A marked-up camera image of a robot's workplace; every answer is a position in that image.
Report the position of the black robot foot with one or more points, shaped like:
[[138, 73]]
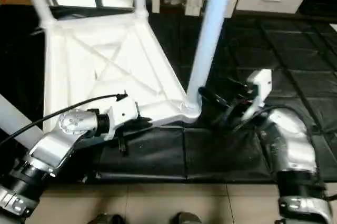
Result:
[[105, 219], [187, 218]]

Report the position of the white plastic table top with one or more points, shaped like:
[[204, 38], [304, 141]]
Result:
[[105, 71]]

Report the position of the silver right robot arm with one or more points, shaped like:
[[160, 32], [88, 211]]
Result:
[[289, 145]]

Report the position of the black right robot foot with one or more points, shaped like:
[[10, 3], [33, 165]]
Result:
[[187, 218]]

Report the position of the black work mat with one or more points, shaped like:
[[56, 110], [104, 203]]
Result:
[[221, 150]]

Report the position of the black left robot foot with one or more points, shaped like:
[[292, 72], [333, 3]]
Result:
[[105, 219]]

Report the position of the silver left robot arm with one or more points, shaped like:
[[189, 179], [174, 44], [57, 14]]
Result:
[[52, 150]]

